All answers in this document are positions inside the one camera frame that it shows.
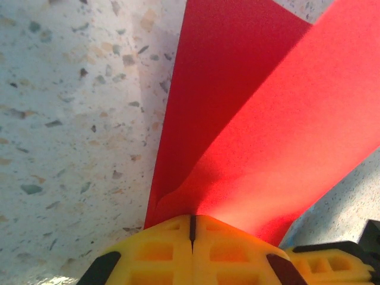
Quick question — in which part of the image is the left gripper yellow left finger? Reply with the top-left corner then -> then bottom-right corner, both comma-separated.
78,215 -> 194,285

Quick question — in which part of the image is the red square paper sheet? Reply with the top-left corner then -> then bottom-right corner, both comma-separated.
144,0 -> 380,249

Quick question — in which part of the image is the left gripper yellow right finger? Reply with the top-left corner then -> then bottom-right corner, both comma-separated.
191,216 -> 306,285

